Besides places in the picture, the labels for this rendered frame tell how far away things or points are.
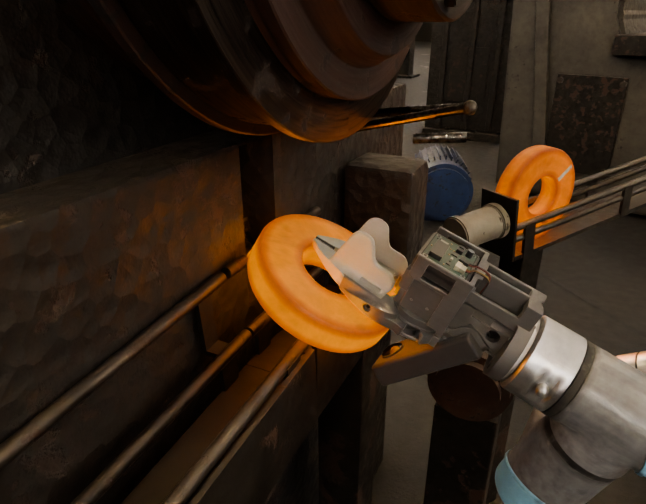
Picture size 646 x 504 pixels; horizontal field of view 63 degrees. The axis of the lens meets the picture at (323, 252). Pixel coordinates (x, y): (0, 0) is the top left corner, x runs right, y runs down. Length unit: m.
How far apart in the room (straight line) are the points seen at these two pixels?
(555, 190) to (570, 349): 0.52
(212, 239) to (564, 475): 0.38
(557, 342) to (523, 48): 2.80
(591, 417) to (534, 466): 0.09
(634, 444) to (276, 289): 0.31
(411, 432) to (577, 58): 2.24
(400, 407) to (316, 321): 1.07
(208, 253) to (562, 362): 0.32
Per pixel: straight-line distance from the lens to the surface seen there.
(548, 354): 0.48
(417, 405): 1.52
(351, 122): 0.48
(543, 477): 0.56
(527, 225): 0.90
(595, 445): 0.51
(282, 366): 0.45
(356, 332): 0.47
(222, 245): 0.50
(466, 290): 0.45
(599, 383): 0.49
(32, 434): 0.39
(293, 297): 0.46
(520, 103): 3.24
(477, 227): 0.84
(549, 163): 0.93
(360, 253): 0.48
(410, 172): 0.68
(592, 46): 3.11
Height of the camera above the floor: 0.98
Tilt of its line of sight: 25 degrees down
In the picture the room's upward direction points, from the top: straight up
